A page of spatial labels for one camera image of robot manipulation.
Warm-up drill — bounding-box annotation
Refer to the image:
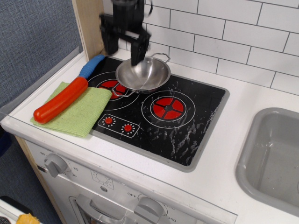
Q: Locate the green cloth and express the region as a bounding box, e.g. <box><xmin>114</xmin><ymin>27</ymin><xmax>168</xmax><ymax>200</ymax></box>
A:
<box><xmin>30</xmin><ymin>87</ymin><xmax>112</xmax><ymax>138</ymax></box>

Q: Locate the small stainless steel pan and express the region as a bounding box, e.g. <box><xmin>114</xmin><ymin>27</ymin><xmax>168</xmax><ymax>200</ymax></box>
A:
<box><xmin>112</xmin><ymin>53</ymin><xmax>171</xmax><ymax>97</ymax></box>

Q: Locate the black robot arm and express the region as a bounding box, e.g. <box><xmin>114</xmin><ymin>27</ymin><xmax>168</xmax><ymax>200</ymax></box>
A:
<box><xmin>100</xmin><ymin>0</ymin><xmax>151</xmax><ymax>66</ymax></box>

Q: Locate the black toy stove top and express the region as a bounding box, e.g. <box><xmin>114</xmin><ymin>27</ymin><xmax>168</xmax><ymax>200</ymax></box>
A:
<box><xmin>88</xmin><ymin>58</ymin><xmax>229</xmax><ymax>172</ymax></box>

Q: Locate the beige wooden post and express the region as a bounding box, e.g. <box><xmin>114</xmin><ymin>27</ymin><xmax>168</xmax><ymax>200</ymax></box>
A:
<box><xmin>72</xmin><ymin>0</ymin><xmax>104</xmax><ymax>62</ymax></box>

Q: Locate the grey sink basin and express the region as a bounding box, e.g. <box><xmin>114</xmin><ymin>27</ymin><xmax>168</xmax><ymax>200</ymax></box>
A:
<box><xmin>235</xmin><ymin>108</ymin><xmax>299</xmax><ymax>216</ymax></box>

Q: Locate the red and blue spatula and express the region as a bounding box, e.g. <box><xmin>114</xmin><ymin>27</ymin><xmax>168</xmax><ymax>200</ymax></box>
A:
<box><xmin>33</xmin><ymin>55</ymin><xmax>105</xmax><ymax>124</ymax></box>

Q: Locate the grey timer knob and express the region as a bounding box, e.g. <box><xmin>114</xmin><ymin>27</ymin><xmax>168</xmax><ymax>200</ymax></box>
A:
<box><xmin>44</xmin><ymin>154</ymin><xmax>68</xmax><ymax>177</ymax></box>

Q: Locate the white toy oven front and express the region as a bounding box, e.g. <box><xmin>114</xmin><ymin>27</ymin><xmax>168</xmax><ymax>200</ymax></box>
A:
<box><xmin>27</xmin><ymin>142</ymin><xmax>236</xmax><ymax>224</ymax></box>

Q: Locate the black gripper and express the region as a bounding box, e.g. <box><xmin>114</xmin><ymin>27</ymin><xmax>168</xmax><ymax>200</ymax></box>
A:
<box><xmin>100</xmin><ymin>0</ymin><xmax>151</xmax><ymax>66</ymax></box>

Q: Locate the grey oven knob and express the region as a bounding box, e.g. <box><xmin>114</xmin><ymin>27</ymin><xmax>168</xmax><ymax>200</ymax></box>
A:
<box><xmin>134</xmin><ymin>197</ymin><xmax>164</xmax><ymax>223</ymax></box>

